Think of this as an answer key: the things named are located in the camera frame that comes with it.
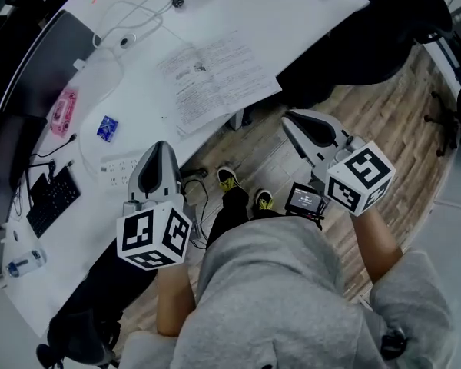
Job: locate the grey hooded sweatshirt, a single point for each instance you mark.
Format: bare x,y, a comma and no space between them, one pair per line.
276,302

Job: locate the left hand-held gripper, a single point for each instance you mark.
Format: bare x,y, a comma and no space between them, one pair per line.
153,237

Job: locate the small black screen device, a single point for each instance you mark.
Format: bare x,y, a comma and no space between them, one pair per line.
303,200

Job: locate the person's right black shoe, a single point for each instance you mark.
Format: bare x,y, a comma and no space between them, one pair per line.
264,199

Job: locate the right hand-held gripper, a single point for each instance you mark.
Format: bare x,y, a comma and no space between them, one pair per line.
359,175

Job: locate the person's left black shoe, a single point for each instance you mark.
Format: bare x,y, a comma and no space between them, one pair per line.
227,177

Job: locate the grey desk leg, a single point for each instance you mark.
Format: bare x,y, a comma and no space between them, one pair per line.
240,118

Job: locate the black chair base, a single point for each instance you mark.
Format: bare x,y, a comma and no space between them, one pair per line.
447,121

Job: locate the blue packet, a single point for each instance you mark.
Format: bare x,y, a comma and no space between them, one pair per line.
107,128

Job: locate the white round charger puck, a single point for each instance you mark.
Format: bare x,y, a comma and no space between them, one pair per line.
126,40

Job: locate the black keyboard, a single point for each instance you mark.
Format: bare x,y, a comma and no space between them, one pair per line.
52,202

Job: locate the black trouser leg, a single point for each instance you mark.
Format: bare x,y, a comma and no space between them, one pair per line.
230,213

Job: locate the clear water bottle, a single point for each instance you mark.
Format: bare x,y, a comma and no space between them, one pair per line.
27,263

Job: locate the person's right forearm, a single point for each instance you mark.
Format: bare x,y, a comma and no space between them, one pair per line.
372,244

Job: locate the person's left forearm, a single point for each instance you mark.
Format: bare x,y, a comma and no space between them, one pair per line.
174,302

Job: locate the black monitor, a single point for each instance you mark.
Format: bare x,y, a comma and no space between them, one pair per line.
7,160

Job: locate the pink packet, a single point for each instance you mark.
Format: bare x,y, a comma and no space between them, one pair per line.
63,112

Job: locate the person's black shoe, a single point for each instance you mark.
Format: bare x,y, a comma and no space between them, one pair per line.
227,177
264,199

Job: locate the white power strip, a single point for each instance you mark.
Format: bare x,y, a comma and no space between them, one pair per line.
117,169

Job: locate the white paper book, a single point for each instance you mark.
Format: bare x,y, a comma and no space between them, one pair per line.
219,79

